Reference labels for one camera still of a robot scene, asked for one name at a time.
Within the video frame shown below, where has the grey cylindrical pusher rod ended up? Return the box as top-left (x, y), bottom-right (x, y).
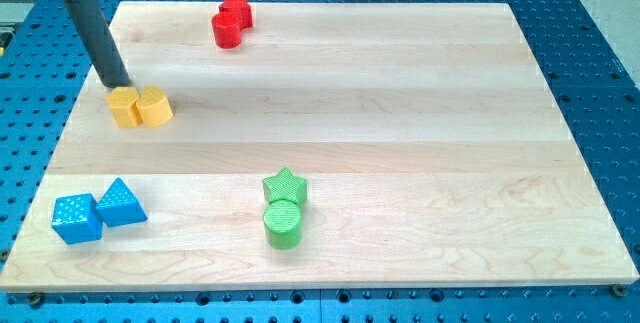
top-left (62, 0), bottom-right (131, 88)

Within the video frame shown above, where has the red circle block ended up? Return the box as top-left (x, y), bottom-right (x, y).
top-left (211, 12), bottom-right (241, 49)

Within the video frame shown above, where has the red star block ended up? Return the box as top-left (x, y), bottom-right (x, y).
top-left (219, 0), bottom-right (253, 30)

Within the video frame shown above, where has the green star block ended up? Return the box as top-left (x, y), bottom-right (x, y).
top-left (262, 167), bottom-right (308, 206)

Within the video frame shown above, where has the green circle block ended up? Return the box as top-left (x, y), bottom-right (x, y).
top-left (263, 200), bottom-right (303, 250)

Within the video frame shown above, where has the yellow hexagon block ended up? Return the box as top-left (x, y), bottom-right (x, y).
top-left (106, 87), bottom-right (142, 128)

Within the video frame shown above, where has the yellow heart block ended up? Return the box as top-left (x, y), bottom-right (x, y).
top-left (136, 85), bottom-right (173, 127)

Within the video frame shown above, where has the blue triangle block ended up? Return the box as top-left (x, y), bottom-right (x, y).
top-left (96, 178), bottom-right (147, 227)

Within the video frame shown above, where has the blue cube block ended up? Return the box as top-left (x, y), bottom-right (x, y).
top-left (51, 193), bottom-right (103, 245)

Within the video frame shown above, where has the light wooden board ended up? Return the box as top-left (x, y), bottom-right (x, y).
top-left (1, 1), bottom-right (638, 292)

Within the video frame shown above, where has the left board stop screw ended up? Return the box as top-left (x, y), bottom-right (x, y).
top-left (25, 292), bottom-right (44, 309)

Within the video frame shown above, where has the board stop screw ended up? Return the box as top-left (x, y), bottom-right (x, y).
top-left (610, 284), bottom-right (628, 298)
top-left (25, 292), bottom-right (44, 309)

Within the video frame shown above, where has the right board stop screw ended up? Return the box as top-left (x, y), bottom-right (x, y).
top-left (610, 284), bottom-right (628, 298)

